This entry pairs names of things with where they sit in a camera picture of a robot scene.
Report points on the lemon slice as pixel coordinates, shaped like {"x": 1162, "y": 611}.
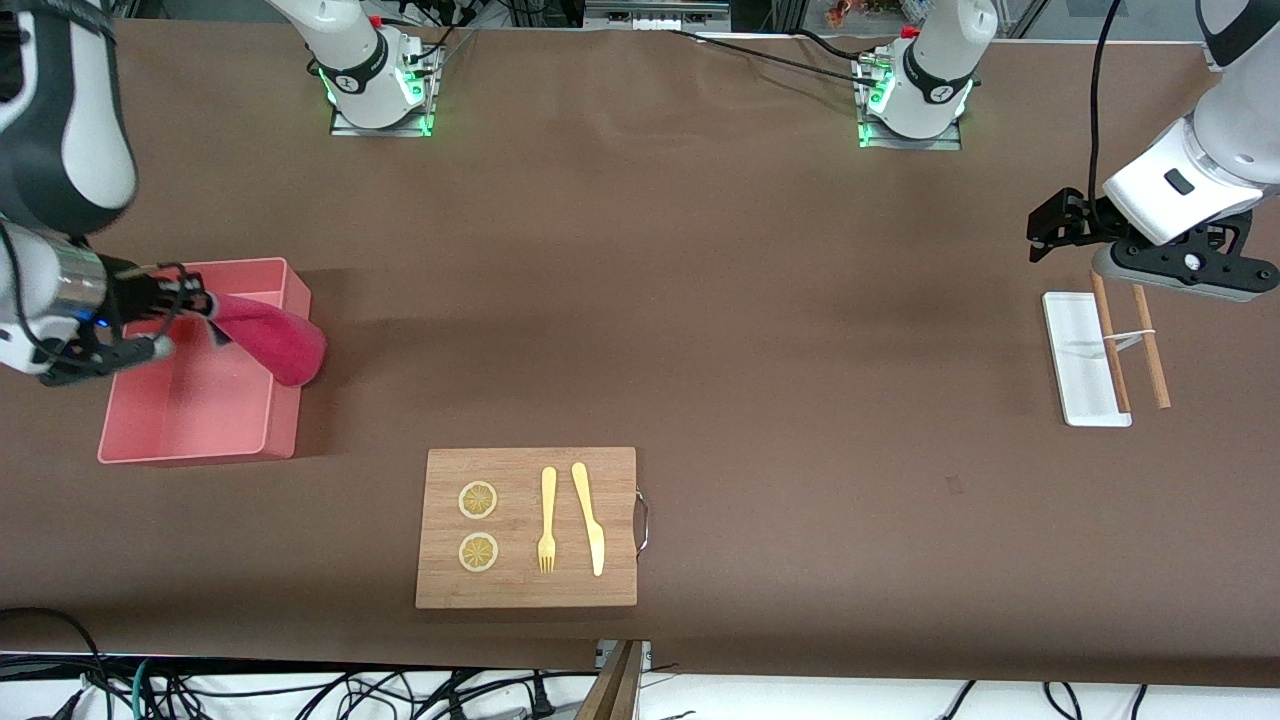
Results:
{"x": 478, "y": 500}
{"x": 478, "y": 553}

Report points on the red and grey cloth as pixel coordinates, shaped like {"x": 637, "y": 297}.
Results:
{"x": 280, "y": 345}

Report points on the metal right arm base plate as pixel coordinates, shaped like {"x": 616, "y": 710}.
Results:
{"x": 345, "y": 128}

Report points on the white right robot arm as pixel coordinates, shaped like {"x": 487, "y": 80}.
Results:
{"x": 90, "y": 150}

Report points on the pink plastic bin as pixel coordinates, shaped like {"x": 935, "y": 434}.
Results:
{"x": 200, "y": 410}

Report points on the silver metal bracket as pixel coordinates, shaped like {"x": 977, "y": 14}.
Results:
{"x": 645, "y": 655}

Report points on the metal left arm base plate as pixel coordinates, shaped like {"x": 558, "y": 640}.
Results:
{"x": 950, "y": 143}

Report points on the brown wooden post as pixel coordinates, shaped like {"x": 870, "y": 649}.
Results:
{"x": 615, "y": 690}

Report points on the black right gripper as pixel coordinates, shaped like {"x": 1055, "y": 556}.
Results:
{"x": 137, "y": 297}

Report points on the wooden cutting board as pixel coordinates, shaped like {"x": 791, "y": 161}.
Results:
{"x": 520, "y": 592}

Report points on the yellow plastic knife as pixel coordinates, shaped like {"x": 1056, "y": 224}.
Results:
{"x": 590, "y": 520}

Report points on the white rubber band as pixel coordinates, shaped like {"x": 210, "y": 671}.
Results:
{"x": 1130, "y": 337}

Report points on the white rectangular tray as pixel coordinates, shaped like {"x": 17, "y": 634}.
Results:
{"x": 1080, "y": 370}

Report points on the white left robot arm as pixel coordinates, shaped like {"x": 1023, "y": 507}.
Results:
{"x": 945, "y": 60}

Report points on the colourful toy figure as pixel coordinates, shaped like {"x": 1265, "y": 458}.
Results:
{"x": 845, "y": 12}

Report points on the yellow plastic fork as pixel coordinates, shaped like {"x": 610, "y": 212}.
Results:
{"x": 548, "y": 500}

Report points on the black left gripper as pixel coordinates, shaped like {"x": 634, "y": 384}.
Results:
{"x": 1083, "y": 221}

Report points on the grey metal equipment box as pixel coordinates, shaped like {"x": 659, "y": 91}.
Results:
{"x": 650, "y": 15}

